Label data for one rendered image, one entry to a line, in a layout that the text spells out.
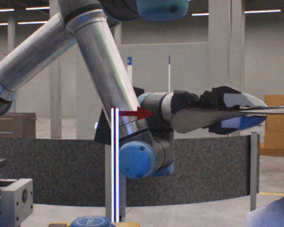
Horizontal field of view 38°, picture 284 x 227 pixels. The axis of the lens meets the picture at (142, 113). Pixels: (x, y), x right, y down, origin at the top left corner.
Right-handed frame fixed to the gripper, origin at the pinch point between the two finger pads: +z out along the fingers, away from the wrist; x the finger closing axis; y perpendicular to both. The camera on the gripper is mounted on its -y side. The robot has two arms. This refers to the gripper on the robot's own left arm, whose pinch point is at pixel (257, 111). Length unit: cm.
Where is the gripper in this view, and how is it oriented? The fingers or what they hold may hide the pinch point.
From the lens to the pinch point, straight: 76.3
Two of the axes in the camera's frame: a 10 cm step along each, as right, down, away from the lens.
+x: -0.9, 10.0, -0.2
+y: 7.9, 0.8, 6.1
